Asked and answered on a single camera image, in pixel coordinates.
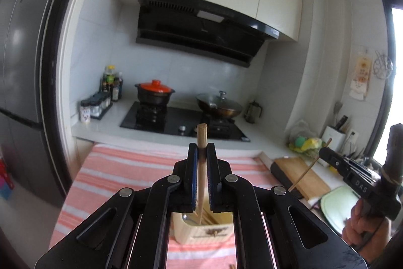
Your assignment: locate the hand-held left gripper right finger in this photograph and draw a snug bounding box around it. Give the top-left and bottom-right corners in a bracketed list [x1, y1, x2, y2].
[206, 143, 368, 269]

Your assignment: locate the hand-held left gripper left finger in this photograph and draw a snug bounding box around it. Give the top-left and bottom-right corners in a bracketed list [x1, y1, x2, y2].
[35, 143, 203, 269]

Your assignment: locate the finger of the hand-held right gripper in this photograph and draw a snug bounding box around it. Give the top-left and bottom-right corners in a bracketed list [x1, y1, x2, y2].
[319, 147, 347, 174]

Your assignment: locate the single wooden chopstick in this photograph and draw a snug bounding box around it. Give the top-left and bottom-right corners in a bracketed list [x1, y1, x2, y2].
[288, 138, 333, 193]
[197, 123, 209, 225]

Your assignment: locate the cream ribbed utensil holder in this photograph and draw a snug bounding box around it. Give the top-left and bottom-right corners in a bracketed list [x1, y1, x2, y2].
[172, 212, 234, 246]

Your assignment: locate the person's right hand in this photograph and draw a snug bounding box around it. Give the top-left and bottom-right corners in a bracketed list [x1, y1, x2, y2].
[342, 201, 392, 261]

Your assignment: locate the white knife block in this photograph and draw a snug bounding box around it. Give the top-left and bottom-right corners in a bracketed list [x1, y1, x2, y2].
[321, 114, 350, 159]

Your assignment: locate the clear bag of produce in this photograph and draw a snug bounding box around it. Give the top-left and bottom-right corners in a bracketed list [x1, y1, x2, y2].
[288, 120, 327, 159]

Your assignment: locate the wooden cutting board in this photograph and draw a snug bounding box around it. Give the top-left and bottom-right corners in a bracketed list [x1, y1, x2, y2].
[274, 156, 332, 200]

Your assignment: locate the light green tray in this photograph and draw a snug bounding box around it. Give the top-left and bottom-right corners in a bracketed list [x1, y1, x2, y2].
[320, 186, 361, 225]

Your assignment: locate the black gas stove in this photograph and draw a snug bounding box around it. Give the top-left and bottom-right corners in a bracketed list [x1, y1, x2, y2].
[120, 101, 251, 143]

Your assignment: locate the pink white striped tablecloth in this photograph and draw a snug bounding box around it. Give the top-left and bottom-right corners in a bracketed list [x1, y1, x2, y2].
[49, 143, 284, 269]

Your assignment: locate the dark wok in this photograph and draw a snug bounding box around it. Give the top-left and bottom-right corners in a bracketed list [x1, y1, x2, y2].
[196, 94, 244, 118]

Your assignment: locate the glass french press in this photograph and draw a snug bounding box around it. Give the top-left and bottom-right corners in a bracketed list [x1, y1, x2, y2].
[245, 100, 263, 124]

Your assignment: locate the glass wok lid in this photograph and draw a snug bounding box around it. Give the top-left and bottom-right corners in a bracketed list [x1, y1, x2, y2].
[198, 91, 242, 107]

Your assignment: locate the black clay pot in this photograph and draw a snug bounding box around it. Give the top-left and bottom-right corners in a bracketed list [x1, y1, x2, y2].
[135, 84, 176, 107]

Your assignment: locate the white kitchen counter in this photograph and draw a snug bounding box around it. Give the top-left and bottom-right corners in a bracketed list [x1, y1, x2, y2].
[71, 97, 356, 194]

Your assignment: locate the red pot lid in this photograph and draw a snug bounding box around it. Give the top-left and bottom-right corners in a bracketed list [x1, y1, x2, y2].
[139, 80, 171, 93]

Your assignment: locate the window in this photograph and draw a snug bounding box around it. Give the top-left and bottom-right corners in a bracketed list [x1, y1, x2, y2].
[381, 0, 403, 162]

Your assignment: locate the rack of spice jars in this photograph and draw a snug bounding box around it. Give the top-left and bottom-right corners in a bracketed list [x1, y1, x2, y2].
[90, 92, 113, 120]

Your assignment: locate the white label spice jar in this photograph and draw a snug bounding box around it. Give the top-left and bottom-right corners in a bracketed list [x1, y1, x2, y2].
[80, 100, 93, 124]

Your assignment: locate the yellow cap sauce bottle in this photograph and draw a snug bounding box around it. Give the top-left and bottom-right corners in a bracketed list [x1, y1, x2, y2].
[105, 65, 116, 93]

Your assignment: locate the black range hood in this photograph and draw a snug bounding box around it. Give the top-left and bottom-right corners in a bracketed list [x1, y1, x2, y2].
[136, 0, 280, 68]

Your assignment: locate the pink and blue box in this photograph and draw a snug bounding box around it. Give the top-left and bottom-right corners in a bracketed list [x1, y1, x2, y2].
[0, 174, 16, 200]

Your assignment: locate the grey refrigerator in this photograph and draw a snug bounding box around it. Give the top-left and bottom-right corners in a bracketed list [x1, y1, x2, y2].
[0, 0, 75, 208]

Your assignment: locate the hanging wall calendar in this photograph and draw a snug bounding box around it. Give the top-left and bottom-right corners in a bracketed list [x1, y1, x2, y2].
[349, 50, 374, 100]

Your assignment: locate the metal wire trivet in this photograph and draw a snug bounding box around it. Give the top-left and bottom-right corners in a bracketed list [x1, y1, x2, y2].
[373, 50, 394, 80]

